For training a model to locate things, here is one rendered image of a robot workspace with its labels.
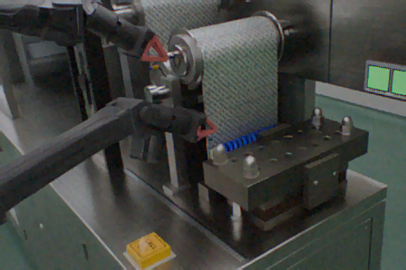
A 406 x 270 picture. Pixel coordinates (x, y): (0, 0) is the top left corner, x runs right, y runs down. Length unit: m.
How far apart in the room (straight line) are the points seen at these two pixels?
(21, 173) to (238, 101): 0.57
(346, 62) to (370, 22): 0.11
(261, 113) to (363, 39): 0.30
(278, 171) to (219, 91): 0.24
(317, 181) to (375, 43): 0.33
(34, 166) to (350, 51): 0.75
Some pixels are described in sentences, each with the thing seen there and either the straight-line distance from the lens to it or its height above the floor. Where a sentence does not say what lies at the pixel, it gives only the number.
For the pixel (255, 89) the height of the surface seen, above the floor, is 1.15.
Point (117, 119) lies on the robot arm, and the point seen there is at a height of 1.21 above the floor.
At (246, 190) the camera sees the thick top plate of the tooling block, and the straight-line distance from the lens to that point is 0.94.
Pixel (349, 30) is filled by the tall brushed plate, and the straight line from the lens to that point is 1.13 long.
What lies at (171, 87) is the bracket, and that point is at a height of 1.19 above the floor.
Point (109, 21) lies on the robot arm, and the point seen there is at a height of 1.37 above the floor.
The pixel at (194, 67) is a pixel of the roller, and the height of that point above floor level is 1.24.
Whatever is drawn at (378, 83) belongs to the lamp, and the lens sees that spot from 1.10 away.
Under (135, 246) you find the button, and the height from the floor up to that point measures 0.92.
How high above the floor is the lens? 1.51
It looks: 24 degrees down
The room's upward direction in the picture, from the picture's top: 5 degrees counter-clockwise
